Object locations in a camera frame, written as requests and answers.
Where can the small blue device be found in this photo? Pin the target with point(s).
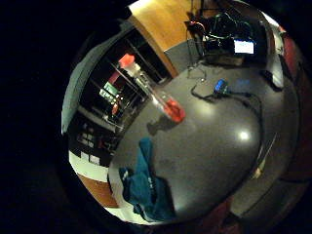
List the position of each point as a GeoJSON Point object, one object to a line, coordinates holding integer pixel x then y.
{"type": "Point", "coordinates": [220, 85]}

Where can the clear bottle with red cap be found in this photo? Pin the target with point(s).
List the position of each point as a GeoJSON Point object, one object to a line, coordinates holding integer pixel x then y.
{"type": "Point", "coordinates": [171, 109]}

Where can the green lit sign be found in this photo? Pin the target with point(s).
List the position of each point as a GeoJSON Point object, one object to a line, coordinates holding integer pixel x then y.
{"type": "Point", "coordinates": [109, 91]}

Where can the lit monitor screen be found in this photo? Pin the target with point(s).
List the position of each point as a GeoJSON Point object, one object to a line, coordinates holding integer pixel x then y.
{"type": "Point", "coordinates": [243, 46]}

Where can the teal cloth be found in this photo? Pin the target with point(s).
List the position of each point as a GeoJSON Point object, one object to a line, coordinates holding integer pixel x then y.
{"type": "Point", "coordinates": [143, 187]}

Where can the small black device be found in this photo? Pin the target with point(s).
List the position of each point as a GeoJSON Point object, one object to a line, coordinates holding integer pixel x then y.
{"type": "Point", "coordinates": [271, 80]}

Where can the black equipment rig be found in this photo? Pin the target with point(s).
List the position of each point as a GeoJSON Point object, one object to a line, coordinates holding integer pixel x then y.
{"type": "Point", "coordinates": [221, 29]}

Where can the dark shelving unit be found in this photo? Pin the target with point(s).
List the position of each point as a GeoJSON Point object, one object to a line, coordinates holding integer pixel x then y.
{"type": "Point", "coordinates": [97, 123]}

